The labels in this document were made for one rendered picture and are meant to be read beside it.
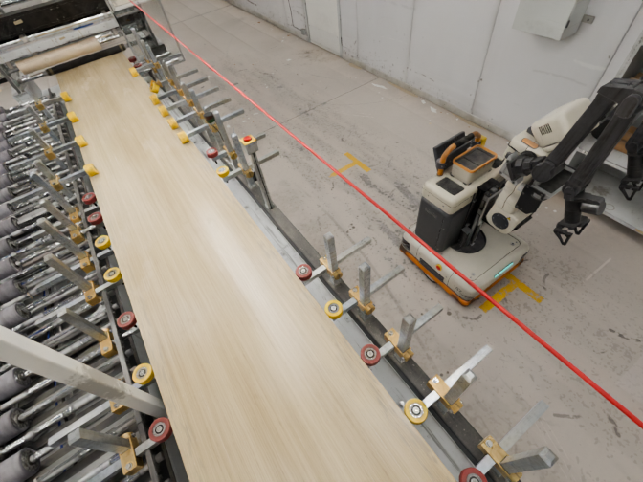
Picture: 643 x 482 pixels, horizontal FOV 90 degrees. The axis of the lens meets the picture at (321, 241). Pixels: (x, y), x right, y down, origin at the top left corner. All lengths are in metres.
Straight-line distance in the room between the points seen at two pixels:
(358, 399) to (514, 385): 1.33
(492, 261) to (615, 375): 0.94
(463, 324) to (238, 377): 1.61
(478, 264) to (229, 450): 1.84
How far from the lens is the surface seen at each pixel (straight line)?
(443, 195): 2.05
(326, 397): 1.34
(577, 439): 2.51
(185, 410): 1.49
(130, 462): 1.59
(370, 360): 1.36
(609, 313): 2.95
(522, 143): 1.78
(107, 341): 1.90
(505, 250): 2.57
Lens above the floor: 2.21
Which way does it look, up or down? 51 degrees down
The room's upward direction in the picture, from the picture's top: 10 degrees counter-clockwise
